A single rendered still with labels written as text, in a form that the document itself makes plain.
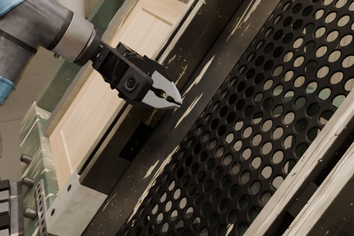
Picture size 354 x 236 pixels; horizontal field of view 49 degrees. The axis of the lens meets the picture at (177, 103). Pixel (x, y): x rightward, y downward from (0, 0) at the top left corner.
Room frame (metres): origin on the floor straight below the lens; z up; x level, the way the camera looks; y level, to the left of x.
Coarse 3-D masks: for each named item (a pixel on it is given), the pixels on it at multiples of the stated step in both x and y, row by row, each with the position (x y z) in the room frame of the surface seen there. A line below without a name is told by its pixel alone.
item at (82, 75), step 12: (132, 0) 1.21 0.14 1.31; (120, 12) 1.22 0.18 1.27; (120, 24) 1.20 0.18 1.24; (108, 36) 1.18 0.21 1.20; (84, 72) 1.15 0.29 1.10; (72, 84) 1.17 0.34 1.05; (72, 96) 1.13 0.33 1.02; (60, 108) 1.12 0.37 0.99; (48, 120) 1.14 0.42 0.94; (48, 132) 1.10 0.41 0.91
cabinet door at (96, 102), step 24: (144, 0) 1.18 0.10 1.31; (168, 0) 1.04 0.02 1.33; (144, 24) 1.07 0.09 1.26; (168, 24) 0.95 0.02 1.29; (144, 48) 0.97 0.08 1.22; (96, 72) 1.12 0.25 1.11; (96, 96) 1.02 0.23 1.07; (72, 120) 1.05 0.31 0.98; (96, 120) 0.92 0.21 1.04; (72, 144) 0.94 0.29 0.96; (72, 168) 0.85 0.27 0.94
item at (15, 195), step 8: (0, 184) 1.02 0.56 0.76; (8, 184) 1.03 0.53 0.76; (16, 184) 1.06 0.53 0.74; (0, 192) 0.98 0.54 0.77; (8, 192) 0.98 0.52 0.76; (16, 192) 1.02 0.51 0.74; (0, 200) 0.95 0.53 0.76; (8, 200) 0.95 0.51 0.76; (16, 200) 0.98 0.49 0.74; (0, 208) 0.91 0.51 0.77; (8, 208) 0.91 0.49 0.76; (16, 208) 0.94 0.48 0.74; (0, 216) 0.89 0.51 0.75; (8, 216) 0.87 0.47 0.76; (16, 216) 0.90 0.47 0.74; (0, 224) 0.84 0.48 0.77; (8, 224) 0.84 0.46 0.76; (16, 224) 0.87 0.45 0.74; (0, 232) 0.81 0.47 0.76; (8, 232) 0.81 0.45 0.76; (16, 232) 0.83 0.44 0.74
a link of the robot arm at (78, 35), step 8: (80, 16) 0.64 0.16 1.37; (72, 24) 0.61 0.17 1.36; (80, 24) 0.62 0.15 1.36; (88, 24) 0.63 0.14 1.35; (72, 32) 0.60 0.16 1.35; (80, 32) 0.61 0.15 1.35; (88, 32) 0.62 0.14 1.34; (64, 40) 0.60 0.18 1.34; (72, 40) 0.60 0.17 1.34; (80, 40) 0.61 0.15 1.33; (88, 40) 0.61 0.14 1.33; (56, 48) 0.60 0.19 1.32; (64, 48) 0.60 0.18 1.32; (72, 48) 0.60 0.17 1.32; (80, 48) 0.60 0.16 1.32; (56, 56) 0.62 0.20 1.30; (64, 56) 0.61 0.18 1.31; (72, 56) 0.61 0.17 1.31; (80, 56) 0.61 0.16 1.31
